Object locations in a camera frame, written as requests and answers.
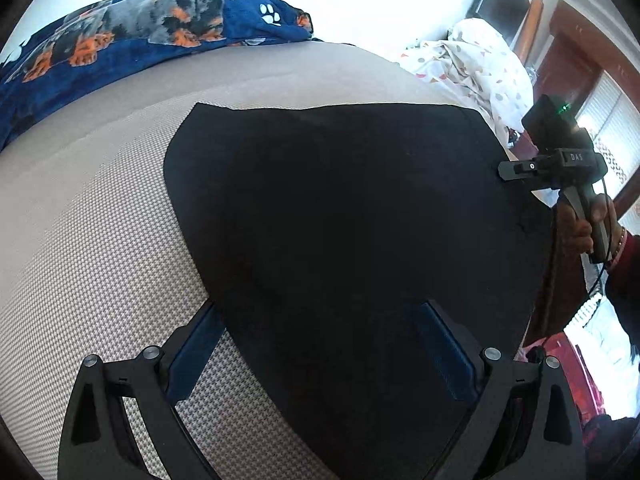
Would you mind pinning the white lace window curtain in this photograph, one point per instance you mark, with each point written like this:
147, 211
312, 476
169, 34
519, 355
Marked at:
615, 125

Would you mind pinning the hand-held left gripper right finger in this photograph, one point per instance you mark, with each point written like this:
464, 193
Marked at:
445, 355

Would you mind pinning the person's right forearm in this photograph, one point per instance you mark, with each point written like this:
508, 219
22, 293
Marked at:
625, 285

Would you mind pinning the black pants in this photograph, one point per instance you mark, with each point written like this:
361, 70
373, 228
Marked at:
325, 235

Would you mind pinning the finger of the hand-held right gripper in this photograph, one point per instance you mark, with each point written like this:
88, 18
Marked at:
525, 166

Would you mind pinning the beige woven bed mat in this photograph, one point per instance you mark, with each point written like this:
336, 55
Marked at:
100, 235

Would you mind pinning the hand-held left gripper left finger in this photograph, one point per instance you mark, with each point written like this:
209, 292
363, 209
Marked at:
195, 355

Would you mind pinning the person's right hand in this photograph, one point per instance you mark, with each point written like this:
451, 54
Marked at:
575, 225

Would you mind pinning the blue dog print blanket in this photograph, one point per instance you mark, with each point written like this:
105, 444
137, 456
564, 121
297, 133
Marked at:
125, 25

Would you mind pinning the white dotted quilt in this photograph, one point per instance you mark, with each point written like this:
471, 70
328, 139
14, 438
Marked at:
480, 60

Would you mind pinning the brown wooden cabinet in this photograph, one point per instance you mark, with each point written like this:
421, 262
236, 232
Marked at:
575, 50

